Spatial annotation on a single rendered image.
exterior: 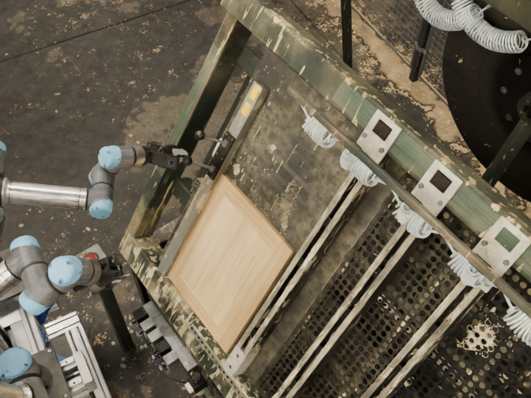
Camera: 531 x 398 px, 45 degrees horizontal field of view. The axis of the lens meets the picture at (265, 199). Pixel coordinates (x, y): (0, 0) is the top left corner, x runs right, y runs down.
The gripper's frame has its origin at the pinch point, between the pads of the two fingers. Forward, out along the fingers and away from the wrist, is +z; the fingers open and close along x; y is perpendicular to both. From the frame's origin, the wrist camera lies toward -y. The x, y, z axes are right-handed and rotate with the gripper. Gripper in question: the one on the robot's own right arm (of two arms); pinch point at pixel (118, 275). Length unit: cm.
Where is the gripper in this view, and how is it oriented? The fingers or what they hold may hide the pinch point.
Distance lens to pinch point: 203.5
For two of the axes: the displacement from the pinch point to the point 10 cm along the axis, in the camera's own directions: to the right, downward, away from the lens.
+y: 9.0, -4.0, -1.8
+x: -3.6, -9.1, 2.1
